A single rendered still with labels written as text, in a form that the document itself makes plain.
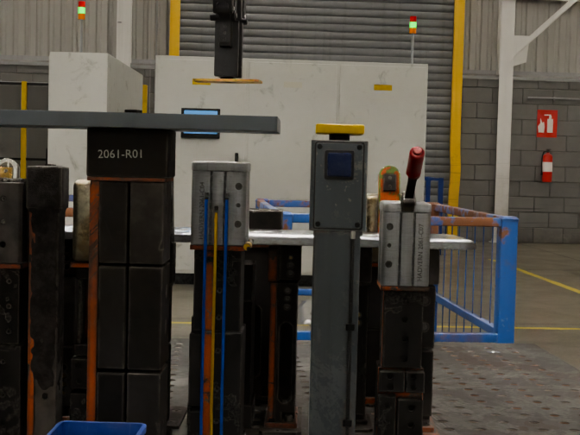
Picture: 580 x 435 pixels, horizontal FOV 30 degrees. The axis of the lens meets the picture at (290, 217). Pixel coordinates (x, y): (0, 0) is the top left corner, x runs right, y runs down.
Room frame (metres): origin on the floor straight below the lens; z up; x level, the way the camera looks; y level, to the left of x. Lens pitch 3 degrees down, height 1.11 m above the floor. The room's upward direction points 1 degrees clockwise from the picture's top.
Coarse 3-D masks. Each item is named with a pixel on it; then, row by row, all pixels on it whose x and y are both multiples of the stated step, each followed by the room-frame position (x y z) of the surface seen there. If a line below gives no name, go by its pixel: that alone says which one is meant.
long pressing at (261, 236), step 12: (180, 228) 1.75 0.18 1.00; (180, 240) 1.61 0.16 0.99; (264, 240) 1.60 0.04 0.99; (276, 240) 1.60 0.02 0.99; (288, 240) 1.60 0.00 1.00; (300, 240) 1.60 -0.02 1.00; (312, 240) 1.60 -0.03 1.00; (372, 240) 1.60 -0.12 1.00; (432, 240) 1.60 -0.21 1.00; (444, 240) 1.60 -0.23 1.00; (456, 240) 1.60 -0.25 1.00; (468, 240) 1.61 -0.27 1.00
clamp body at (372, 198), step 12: (372, 204) 1.83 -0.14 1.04; (372, 216) 1.83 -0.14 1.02; (372, 228) 1.83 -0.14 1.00; (372, 264) 1.83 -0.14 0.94; (372, 276) 1.84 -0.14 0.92; (372, 288) 1.84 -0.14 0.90; (372, 300) 1.84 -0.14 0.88; (372, 312) 1.84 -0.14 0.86; (372, 324) 1.84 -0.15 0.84; (372, 336) 1.83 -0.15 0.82; (372, 348) 1.83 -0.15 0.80; (372, 360) 1.83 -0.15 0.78; (372, 372) 1.83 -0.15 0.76; (372, 384) 1.83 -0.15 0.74; (372, 396) 1.83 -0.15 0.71
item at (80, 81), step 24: (72, 72) 9.39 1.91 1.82; (96, 72) 9.40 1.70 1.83; (120, 72) 10.14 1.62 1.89; (48, 96) 9.41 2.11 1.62; (72, 96) 9.39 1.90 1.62; (96, 96) 9.40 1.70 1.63; (120, 96) 10.17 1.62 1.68; (48, 144) 9.39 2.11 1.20; (72, 144) 9.39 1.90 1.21; (72, 168) 9.39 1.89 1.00; (72, 192) 9.40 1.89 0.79
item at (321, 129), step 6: (318, 126) 1.33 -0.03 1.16; (324, 126) 1.33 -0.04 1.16; (330, 126) 1.33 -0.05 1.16; (336, 126) 1.33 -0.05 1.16; (342, 126) 1.33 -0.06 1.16; (348, 126) 1.33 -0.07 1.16; (354, 126) 1.33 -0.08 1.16; (360, 126) 1.33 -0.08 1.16; (318, 132) 1.33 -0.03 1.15; (324, 132) 1.33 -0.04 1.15; (330, 132) 1.33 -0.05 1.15; (336, 132) 1.33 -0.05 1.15; (342, 132) 1.33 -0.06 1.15; (348, 132) 1.33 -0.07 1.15; (354, 132) 1.33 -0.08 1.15; (360, 132) 1.33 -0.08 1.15; (330, 138) 1.36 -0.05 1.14; (336, 138) 1.35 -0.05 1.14; (342, 138) 1.35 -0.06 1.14; (348, 138) 1.35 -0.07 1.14
